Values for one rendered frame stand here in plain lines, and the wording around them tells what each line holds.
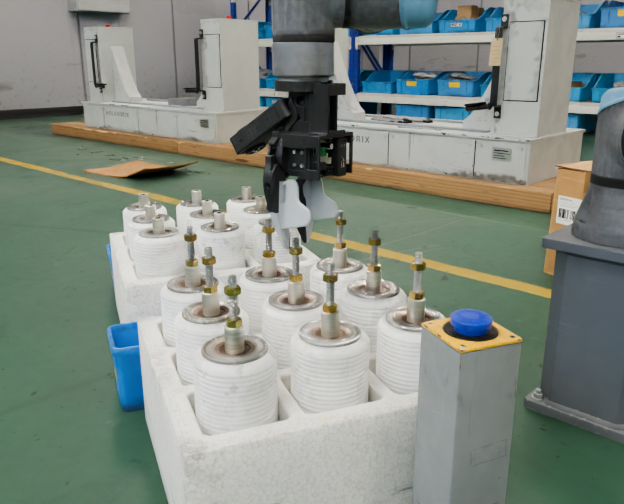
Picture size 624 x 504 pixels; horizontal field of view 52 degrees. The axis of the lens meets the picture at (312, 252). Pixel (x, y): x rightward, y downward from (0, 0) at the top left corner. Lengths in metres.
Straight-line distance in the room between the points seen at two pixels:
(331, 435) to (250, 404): 0.10
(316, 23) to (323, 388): 0.42
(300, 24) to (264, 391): 0.42
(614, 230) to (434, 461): 0.50
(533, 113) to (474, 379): 2.19
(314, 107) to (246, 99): 3.31
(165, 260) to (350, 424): 0.59
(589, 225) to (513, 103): 1.77
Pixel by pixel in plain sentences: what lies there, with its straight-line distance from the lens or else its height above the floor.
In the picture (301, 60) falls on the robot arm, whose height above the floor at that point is 0.57.
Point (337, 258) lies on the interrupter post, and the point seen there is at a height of 0.27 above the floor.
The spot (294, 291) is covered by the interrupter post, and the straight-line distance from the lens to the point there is 0.86.
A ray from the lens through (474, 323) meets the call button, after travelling 0.62.
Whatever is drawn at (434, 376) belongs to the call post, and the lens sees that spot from 0.65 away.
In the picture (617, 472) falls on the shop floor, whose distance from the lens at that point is 1.06.
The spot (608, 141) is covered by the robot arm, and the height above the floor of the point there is 0.45.
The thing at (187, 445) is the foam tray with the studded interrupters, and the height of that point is 0.18.
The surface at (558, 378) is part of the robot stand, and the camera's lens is 1.14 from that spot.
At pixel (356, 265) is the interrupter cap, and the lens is 1.01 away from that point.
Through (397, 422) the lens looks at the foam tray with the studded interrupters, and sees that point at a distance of 0.77.
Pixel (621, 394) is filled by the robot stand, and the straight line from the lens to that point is 1.11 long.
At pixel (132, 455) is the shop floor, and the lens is 1.03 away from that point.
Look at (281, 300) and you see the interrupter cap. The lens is 0.87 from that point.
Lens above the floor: 0.57
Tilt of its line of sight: 17 degrees down
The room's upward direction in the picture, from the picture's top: straight up
